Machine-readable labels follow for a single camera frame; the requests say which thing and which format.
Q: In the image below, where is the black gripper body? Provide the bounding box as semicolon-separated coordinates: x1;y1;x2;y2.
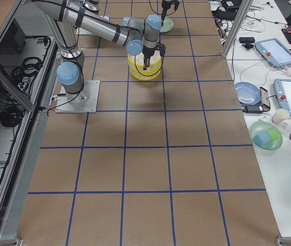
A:
142;45;156;60
161;0;180;20

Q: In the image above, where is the yellow bamboo steamer basket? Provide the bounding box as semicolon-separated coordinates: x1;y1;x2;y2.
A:
127;51;162;73

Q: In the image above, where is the light green plate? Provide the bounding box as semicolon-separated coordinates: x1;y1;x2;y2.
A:
160;18;174;33

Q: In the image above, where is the black webcam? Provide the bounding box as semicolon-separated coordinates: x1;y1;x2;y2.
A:
239;37;255;50

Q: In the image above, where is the blue plate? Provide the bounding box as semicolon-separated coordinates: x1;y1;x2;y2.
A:
235;81;261;105

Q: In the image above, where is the black power adapter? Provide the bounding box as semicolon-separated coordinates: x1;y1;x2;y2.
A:
242;105;263;114

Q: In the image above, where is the upper blue teach pendant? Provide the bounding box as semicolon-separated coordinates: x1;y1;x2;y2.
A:
254;38;291;67

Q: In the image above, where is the black smartphone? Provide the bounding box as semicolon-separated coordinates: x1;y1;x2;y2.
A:
260;87;270;109

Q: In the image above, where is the clear green bowl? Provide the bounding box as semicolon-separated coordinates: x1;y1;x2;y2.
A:
248;121;283;156

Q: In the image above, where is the blue foam cube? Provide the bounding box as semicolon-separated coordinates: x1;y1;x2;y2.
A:
252;131;271;147

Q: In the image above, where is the paper cup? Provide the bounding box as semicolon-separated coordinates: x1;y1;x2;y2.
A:
271;108;290;125

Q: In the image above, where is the green foam cube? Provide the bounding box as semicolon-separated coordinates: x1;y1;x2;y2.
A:
266;128;282;141

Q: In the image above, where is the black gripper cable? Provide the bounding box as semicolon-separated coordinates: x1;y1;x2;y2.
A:
158;42;167;103

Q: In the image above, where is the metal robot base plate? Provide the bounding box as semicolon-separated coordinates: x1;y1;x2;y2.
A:
55;80;100;113

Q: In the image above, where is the aluminium frame post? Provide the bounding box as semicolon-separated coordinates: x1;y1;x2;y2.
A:
221;0;253;58

